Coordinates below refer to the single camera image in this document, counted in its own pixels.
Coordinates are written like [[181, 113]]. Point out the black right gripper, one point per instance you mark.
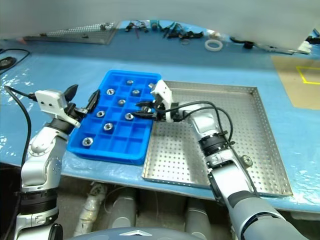
[[160, 111]]

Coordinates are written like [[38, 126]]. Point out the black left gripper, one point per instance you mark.
[[73, 111]]

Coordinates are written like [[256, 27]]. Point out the metal nut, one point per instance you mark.
[[100, 114]]

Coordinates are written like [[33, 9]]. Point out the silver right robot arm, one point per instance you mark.
[[205, 122]]

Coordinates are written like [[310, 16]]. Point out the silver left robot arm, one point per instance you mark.
[[40, 145]]

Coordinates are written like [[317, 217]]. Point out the blue compartment tray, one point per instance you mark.
[[120, 141]]

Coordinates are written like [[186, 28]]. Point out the perforated metal plate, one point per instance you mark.
[[82, 33]]

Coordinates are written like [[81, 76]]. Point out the thin red stick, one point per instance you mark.
[[137, 33]]

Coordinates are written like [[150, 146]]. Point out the black round disc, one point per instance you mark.
[[6, 63]]

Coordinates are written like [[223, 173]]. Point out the dark hand pliers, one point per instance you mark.
[[172, 29]]

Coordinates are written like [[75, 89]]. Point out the teal cylindrical part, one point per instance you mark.
[[154, 25]]

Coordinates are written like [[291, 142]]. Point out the black plastic clips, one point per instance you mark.
[[192, 35]]

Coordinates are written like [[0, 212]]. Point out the grey rounded cylinder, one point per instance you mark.
[[123, 207], [198, 220]]

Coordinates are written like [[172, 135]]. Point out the small white pink part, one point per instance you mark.
[[214, 34]]

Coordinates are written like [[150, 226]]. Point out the white wrapped leg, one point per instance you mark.
[[91, 207]]

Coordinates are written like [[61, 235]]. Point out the black round cap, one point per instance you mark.
[[248, 45]]

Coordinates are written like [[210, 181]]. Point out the perforated metal tray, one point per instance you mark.
[[262, 150]]

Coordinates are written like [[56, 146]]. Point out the grey robot torso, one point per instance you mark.
[[137, 235]]

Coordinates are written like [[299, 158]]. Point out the long white tool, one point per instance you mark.
[[275, 48]]

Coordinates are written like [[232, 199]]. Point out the brown cardboard mat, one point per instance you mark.
[[287, 87]]

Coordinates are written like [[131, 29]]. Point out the small white object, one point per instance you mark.
[[304, 46]]

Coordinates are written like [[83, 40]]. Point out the small black device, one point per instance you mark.
[[311, 40]]

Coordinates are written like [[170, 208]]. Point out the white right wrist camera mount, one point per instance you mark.
[[163, 91]]

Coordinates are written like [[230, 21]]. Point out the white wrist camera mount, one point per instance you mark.
[[50, 100], [163, 91]]

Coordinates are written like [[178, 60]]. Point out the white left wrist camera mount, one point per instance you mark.
[[50, 100]]

